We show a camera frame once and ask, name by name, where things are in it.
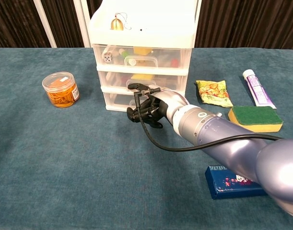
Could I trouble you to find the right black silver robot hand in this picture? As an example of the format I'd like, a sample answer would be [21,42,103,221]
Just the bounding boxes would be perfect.
[126,82,190,129]

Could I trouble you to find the yellow pad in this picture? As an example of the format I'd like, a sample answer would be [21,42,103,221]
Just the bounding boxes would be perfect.
[131,73,154,81]

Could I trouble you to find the white plastic drawer cabinet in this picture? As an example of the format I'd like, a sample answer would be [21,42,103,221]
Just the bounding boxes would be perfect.
[88,0,202,112]

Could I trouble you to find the green snack packet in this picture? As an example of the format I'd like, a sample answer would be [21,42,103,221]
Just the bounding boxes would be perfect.
[196,80,234,108]

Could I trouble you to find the yellow toy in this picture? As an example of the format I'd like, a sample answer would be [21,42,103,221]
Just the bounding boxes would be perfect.
[133,47,153,55]

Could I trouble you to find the green yellow sponge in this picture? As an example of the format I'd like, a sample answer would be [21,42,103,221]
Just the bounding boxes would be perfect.
[227,105,284,133]

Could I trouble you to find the white purple toothpaste tube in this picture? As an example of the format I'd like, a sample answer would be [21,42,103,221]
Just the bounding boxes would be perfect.
[242,69,277,110]

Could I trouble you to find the small golden bell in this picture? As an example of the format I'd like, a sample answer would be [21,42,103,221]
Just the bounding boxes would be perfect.
[110,12,132,31]

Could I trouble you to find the long dark blue box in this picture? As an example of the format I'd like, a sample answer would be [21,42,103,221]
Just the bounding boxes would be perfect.
[205,165,268,200]

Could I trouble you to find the dark brown pleated curtain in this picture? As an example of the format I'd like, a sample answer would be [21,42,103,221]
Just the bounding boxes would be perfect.
[86,0,104,19]
[195,0,293,51]
[0,0,52,48]
[42,0,84,48]

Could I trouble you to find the clear jar of rubber bands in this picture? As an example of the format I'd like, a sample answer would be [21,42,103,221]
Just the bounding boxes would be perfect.
[42,71,81,108]

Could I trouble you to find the teal table mat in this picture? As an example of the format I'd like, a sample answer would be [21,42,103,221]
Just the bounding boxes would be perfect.
[0,47,293,230]

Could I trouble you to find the black robot hand cable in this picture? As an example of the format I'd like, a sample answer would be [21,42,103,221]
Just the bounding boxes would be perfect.
[133,87,284,152]

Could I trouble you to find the wide white frame post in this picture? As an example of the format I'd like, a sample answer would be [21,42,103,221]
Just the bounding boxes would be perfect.
[73,0,92,48]

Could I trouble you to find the thin white frame post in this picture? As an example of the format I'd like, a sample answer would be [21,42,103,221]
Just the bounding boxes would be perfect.
[33,0,58,48]

